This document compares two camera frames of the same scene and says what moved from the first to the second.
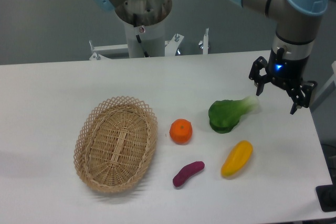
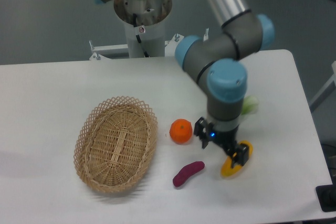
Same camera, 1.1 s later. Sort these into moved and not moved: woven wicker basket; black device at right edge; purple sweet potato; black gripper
Moved: black gripper
Not moved: black device at right edge; woven wicker basket; purple sweet potato
